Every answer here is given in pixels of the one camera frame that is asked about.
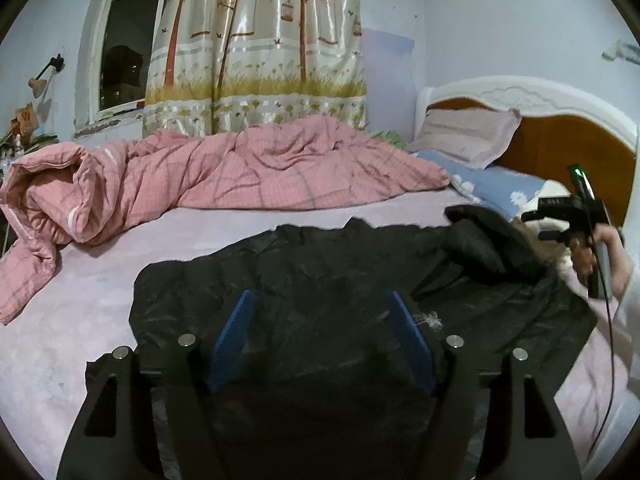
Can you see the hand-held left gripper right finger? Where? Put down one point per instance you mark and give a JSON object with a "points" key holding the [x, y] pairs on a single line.
{"points": [[412, 345]]}

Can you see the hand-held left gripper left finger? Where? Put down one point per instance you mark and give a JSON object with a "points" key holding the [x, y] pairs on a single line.
{"points": [[232, 345]]}

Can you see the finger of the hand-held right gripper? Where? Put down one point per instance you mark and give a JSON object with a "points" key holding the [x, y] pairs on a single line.
{"points": [[531, 216], [552, 236]]}

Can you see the black puffer jacket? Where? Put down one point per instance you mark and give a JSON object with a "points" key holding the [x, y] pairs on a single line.
{"points": [[320, 280]]}

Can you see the cream folded clothes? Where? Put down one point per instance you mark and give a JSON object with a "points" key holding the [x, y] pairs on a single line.
{"points": [[555, 190]]}

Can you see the person's right hand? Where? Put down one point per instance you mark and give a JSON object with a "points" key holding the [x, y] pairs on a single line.
{"points": [[582, 260]]}

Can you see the blue floral pillow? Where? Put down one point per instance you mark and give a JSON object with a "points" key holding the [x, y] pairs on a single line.
{"points": [[490, 185]]}

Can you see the pink pillow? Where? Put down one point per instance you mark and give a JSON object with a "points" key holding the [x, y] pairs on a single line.
{"points": [[465, 135]]}

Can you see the white and wooden headboard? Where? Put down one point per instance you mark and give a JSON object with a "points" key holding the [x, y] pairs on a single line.
{"points": [[550, 95]]}

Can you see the green cloth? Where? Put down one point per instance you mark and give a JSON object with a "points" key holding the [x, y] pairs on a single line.
{"points": [[387, 137]]}

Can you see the pink checked quilt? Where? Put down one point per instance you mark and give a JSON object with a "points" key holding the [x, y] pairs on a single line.
{"points": [[250, 170]]}

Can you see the tree print curtain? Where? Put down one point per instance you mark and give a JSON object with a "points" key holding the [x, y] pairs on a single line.
{"points": [[260, 60]]}

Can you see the white framed window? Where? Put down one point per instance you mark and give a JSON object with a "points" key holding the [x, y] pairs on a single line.
{"points": [[125, 60]]}

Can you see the pale lavender wall panel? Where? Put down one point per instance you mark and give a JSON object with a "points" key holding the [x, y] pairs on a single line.
{"points": [[390, 85]]}

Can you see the wall lamp with pink shade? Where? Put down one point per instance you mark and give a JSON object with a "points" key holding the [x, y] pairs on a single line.
{"points": [[36, 86]]}

